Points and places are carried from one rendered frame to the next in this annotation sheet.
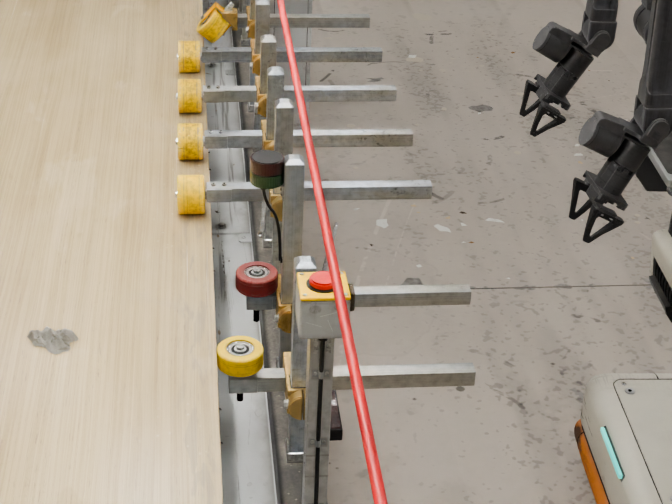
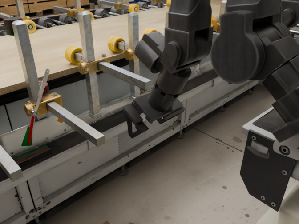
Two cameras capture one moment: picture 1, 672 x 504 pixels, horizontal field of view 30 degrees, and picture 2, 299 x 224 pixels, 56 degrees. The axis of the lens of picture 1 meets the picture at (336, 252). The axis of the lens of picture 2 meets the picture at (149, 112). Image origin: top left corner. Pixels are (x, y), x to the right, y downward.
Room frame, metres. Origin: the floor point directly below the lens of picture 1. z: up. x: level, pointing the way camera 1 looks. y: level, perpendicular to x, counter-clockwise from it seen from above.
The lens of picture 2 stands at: (1.76, -0.93, 1.36)
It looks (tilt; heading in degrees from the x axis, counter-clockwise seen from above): 30 degrees down; 53
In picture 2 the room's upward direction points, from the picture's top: straight up
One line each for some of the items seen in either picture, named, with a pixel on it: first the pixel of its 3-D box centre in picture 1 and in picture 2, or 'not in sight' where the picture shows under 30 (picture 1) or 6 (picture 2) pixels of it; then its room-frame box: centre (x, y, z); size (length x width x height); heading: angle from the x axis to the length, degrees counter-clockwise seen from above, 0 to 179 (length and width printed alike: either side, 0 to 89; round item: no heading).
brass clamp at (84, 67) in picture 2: (281, 195); (94, 64); (2.26, 0.12, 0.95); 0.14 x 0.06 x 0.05; 7
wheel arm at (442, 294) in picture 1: (358, 297); (65, 116); (2.05, -0.05, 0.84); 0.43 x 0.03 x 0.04; 97
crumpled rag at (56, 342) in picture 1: (52, 334); not in sight; (1.77, 0.48, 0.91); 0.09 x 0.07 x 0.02; 65
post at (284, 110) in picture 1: (281, 209); (90, 70); (2.24, 0.11, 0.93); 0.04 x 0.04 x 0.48; 7
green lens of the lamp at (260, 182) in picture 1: (267, 175); (15, 30); (1.98, 0.13, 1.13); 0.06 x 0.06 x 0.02
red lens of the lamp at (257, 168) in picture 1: (267, 163); (13, 22); (1.98, 0.13, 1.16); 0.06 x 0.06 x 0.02
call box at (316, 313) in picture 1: (322, 307); not in sight; (1.48, 0.02, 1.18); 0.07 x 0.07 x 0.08; 7
